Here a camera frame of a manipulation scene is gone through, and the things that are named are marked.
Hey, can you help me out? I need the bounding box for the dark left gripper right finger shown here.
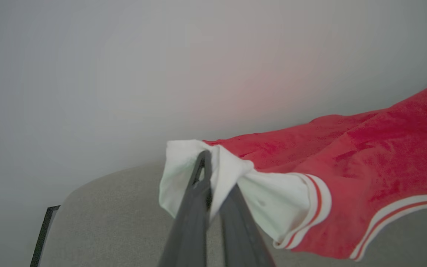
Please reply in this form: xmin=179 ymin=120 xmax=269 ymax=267
xmin=219 ymin=184 xmax=275 ymax=267

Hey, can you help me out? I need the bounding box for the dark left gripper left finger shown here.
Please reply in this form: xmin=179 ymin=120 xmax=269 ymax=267
xmin=158 ymin=150 xmax=213 ymax=267

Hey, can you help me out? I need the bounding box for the red and white basketball jersey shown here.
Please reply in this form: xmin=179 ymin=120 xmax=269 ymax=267
xmin=159 ymin=78 xmax=427 ymax=262

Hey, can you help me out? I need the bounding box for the grey table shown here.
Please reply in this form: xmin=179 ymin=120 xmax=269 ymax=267
xmin=37 ymin=159 xmax=427 ymax=267

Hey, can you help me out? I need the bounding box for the black skirting strip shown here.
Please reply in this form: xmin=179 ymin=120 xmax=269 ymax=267
xmin=30 ymin=205 xmax=61 ymax=267

